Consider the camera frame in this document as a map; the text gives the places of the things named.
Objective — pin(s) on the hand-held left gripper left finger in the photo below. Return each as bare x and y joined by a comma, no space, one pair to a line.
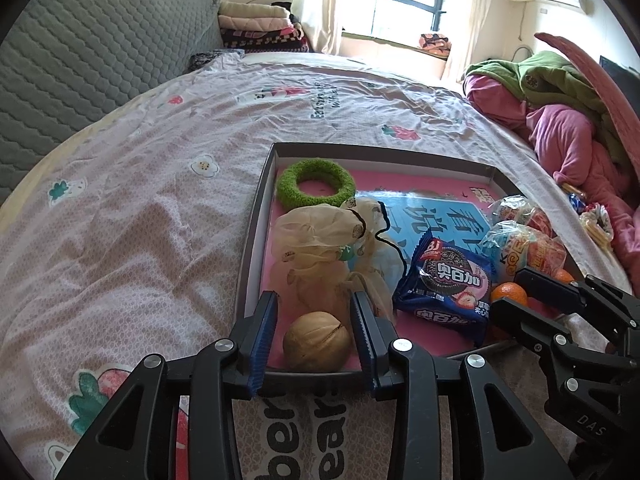
262,345

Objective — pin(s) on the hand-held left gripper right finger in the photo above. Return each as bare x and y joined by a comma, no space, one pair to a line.
362,340

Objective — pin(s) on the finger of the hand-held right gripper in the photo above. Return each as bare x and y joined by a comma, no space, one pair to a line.
530,327
550,287

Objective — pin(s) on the orange mandarin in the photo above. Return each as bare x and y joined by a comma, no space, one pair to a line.
507,292
564,276

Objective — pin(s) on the large red apple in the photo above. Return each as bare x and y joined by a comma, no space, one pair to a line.
530,250

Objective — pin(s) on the walnut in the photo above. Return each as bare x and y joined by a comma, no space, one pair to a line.
315,342

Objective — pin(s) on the grey cardboard box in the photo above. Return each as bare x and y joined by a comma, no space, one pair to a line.
245,285

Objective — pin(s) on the small red apple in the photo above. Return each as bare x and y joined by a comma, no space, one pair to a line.
520,210

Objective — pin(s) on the blue cookie packet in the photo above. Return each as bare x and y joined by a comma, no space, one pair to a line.
440,280

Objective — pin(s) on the beige mesh pouch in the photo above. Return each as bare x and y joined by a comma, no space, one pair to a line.
310,230

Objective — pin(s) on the yellow snack packet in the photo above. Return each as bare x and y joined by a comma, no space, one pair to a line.
597,222

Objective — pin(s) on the small blue packet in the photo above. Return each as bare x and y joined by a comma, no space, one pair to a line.
576,201

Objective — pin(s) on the pink pillow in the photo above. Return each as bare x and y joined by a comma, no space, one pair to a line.
627,230

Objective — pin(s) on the magenta blanket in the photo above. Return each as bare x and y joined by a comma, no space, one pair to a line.
560,130

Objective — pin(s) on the green blanket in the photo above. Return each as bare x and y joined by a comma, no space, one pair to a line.
550,80

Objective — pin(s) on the black television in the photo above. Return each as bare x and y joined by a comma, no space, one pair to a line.
622,75

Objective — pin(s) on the patterned folded cloth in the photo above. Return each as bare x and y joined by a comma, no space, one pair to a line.
435,44

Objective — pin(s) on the cream curtain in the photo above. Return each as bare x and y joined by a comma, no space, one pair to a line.
320,5
470,20

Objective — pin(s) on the dark patterned cloth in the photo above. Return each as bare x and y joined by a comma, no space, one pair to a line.
215,60

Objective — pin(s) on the dark checkered folded blanket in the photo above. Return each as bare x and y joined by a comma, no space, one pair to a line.
275,40

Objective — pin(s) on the window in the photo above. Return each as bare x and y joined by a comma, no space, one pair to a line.
400,15

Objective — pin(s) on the pink folded blanket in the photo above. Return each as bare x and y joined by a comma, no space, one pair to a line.
255,22

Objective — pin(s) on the cream folded blanket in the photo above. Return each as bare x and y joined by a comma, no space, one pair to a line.
250,8

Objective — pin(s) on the grey quilted headboard cover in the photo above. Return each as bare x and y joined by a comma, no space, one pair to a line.
90,50

